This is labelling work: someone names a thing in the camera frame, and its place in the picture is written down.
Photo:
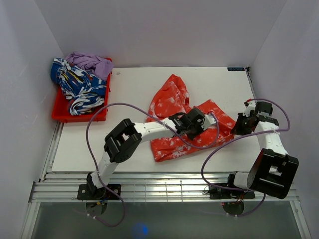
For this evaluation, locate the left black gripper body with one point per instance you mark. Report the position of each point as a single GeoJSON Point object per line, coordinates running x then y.
{"type": "Point", "coordinates": [198, 126]}

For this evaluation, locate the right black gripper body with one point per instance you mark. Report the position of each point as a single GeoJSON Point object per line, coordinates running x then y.
{"type": "Point", "coordinates": [249, 129]}

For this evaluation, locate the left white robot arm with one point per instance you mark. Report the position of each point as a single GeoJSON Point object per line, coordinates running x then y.
{"type": "Point", "coordinates": [121, 143]}

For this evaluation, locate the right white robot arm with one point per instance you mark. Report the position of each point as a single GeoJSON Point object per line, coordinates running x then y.
{"type": "Point", "coordinates": [274, 169]}

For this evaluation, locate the blue white patterned trousers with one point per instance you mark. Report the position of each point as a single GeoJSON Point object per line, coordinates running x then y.
{"type": "Point", "coordinates": [83, 90]}

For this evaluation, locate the purple folded garment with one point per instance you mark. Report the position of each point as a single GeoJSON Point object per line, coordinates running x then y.
{"type": "Point", "coordinates": [98, 66]}

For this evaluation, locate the red plastic bin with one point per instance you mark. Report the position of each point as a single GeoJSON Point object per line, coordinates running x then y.
{"type": "Point", "coordinates": [61, 114]}

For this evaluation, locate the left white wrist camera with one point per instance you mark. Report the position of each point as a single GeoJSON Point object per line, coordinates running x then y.
{"type": "Point", "coordinates": [209, 121]}

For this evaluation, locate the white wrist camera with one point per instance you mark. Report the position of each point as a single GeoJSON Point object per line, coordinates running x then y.
{"type": "Point", "coordinates": [209, 121]}
{"type": "Point", "coordinates": [249, 108]}

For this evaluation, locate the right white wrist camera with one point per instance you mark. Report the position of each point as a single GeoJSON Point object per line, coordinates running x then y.
{"type": "Point", "coordinates": [249, 108]}

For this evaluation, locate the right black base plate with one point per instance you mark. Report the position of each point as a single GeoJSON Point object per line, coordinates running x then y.
{"type": "Point", "coordinates": [218, 193]}

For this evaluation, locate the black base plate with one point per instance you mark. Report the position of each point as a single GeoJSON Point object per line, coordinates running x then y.
{"type": "Point", "coordinates": [84, 193]}
{"type": "Point", "coordinates": [218, 193]}

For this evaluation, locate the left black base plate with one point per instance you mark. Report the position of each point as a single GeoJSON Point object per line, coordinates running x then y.
{"type": "Point", "coordinates": [84, 193]}

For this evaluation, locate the aluminium rail frame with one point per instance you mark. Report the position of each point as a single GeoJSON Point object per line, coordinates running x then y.
{"type": "Point", "coordinates": [145, 187]}

